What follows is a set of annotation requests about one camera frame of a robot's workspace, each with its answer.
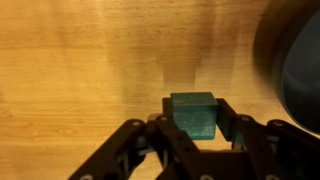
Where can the black bowl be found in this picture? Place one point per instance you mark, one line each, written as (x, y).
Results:
(303, 83)

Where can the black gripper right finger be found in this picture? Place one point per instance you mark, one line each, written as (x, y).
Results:
(253, 140)

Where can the green block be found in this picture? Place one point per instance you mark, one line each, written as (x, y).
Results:
(195, 116)

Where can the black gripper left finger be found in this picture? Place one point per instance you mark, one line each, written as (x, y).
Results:
(166, 133)

